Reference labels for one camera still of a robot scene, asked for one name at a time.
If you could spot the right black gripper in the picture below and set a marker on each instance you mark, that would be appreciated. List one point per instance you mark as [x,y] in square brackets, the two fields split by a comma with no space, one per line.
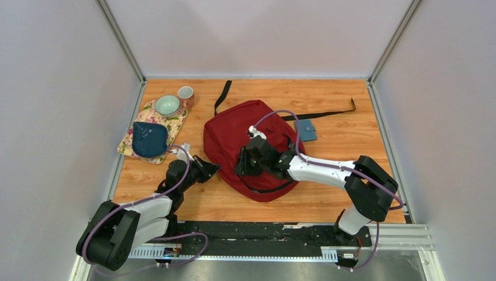
[242,167]

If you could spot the red backpack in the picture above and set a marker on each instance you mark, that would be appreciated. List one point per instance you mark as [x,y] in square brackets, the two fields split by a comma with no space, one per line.
[226,133]

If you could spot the blue card wallet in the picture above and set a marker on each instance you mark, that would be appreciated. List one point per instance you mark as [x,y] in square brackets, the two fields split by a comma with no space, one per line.
[306,129]

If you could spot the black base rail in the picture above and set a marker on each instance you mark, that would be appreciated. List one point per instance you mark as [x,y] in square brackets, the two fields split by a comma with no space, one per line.
[265,240]

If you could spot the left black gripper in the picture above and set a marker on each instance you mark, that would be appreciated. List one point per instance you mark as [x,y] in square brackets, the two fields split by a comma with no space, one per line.
[206,170]

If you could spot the pink ceramic mug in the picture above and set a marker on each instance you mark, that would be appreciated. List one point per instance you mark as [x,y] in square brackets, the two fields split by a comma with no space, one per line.
[186,95]

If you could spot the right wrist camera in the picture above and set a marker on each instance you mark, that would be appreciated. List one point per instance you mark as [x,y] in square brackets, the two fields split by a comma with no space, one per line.
[253,132]

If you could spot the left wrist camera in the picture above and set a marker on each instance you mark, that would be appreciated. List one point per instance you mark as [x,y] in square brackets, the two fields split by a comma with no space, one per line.
[184,153]

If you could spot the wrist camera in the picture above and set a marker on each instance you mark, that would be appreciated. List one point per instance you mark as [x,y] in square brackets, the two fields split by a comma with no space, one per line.
[253,132]
[184,153]

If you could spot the floral fabric tray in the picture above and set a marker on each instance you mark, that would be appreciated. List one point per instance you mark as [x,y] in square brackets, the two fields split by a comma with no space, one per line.
[148,114]

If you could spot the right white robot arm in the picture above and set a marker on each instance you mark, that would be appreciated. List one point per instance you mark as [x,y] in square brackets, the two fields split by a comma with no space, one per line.
[370,188]

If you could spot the dark blue leaf plate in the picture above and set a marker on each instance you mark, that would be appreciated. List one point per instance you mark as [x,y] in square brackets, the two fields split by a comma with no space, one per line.
[149,139]

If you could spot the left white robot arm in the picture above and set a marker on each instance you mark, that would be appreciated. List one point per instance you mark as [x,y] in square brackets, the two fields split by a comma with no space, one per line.
[117,229]

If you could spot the light green ceramic bowl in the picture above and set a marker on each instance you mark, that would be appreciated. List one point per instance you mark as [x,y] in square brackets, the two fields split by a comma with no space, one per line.
[168,106]

